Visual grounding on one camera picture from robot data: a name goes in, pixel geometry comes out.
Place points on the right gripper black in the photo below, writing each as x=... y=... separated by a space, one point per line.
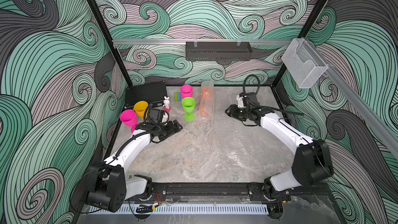
x=231 y=111

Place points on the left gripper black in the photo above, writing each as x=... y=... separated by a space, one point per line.
x=171 y=130

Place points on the yellow wine glass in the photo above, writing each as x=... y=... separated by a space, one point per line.
x=140 y=108

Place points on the bubble wrap sheet of green glass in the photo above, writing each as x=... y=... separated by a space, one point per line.
x=248 y=149

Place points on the orange glass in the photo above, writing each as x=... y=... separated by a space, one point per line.
x=206 y=106

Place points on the pink wine glass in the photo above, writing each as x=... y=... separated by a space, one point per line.
x=186 y=91

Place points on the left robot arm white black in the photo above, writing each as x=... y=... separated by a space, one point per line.
x=108 y=184

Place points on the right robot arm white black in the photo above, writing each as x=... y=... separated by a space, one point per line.
x=312 y=159

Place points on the white bunny figurine pink base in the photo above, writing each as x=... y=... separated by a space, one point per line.
x=166 y=104

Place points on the green blue small block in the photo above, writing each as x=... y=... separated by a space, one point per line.
x=177 y=97

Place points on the black case box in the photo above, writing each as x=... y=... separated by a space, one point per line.
x=152 y=93

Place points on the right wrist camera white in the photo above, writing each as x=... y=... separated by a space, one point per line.
x=242 y=100

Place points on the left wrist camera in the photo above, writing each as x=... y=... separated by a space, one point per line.
x=157 y=116

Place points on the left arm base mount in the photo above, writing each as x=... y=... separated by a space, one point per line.
x=155 y=192

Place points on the black wall tray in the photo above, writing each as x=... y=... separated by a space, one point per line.
x=219 y=52

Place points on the clear plastic wall bin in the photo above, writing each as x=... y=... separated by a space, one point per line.
x=304 y=62

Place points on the white slotted cable duct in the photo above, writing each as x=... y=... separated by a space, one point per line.
x=208 y=209

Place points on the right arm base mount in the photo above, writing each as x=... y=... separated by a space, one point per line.
x=264 y=192

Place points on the aluminium rail back wall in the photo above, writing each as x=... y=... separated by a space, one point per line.
x=157 y=41

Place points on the aluminium rail wall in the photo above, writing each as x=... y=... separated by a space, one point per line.
x=370 y=94
x=157 y=41

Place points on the aluminium rail right wall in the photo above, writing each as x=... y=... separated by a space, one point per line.
x=370 y=94

